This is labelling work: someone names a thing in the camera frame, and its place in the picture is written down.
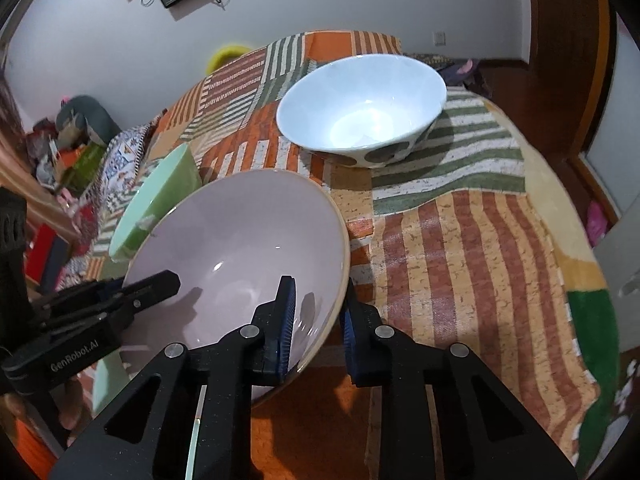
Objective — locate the orange sleeve forearm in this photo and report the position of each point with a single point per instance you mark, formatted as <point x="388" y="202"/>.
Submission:
<point x="32" y="449"/>

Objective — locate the white spotted bowl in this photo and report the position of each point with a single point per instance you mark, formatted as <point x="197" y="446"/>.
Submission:
<point x="365" y="111"/>

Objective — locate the yellow round object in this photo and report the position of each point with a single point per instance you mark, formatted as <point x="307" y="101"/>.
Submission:
<point x="224" y="56"/>

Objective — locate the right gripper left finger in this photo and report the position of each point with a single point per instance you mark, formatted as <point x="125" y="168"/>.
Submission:
<point x="187" y="413"/>

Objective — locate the brown wooden door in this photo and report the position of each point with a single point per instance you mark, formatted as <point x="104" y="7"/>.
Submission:
<point x="553" y="98"/>

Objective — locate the grey plush toy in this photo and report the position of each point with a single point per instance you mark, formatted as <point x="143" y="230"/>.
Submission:
<point x="83" y="118"/>

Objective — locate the green box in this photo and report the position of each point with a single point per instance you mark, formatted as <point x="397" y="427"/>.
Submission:
<point x="81" y="174"/>

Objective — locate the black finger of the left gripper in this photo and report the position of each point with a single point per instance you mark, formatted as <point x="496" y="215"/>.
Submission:
<point x="151" y="291"/>

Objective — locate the lilac ceramic bowl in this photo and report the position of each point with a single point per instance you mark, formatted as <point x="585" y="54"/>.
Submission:
<point x="230" y="243"/>

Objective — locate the left hand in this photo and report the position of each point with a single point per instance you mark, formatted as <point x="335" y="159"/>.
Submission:
<point x="73" y="412"/>

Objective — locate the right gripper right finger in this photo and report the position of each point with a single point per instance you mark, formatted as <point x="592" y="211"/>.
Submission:
<point x="444" y="413"/>

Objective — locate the red box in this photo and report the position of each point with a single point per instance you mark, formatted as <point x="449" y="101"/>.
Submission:
<point x="38" y="255"/>

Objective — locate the mint green bowl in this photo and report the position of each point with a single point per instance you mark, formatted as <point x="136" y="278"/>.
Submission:
<point x="171" y="181"/>

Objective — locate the mint green plate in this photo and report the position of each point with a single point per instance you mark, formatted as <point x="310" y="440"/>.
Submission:
<point x="110" y="377"/>

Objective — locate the patterned pillow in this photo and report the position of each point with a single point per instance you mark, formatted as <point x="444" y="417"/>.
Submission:
<point x="120" y="164"/>

